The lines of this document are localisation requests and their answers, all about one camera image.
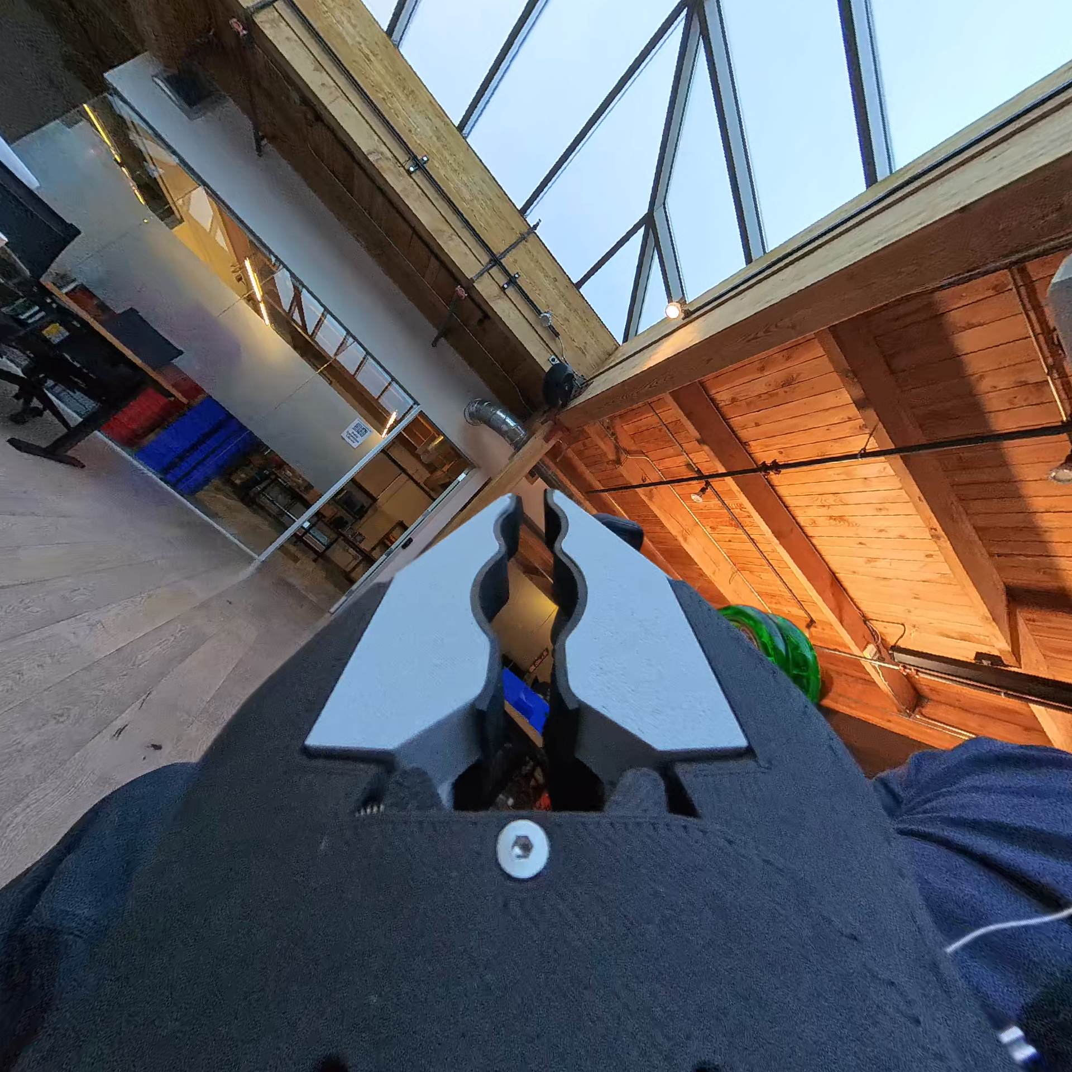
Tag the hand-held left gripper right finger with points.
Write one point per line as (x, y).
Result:
(645, 662)

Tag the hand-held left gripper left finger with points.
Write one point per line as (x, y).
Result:
(401, 662)

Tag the green yoyo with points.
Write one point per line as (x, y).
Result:
(774, 649)

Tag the white paper sign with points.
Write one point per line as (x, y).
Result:
(355, 433)

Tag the black device on beam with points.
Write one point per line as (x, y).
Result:
(560, 386)

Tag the stack of blue bins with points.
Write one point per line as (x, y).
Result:
(197, 444)

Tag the stack of red bins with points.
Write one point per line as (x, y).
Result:
(151, 415)

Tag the person's blue sweater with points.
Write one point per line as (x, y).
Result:
(962, 821)

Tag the wooden desk with black legs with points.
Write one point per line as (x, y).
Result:
(92, 323)

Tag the skylight window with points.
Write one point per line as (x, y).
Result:
(753, 125)

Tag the black monitor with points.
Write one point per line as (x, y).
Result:
(30, 222)

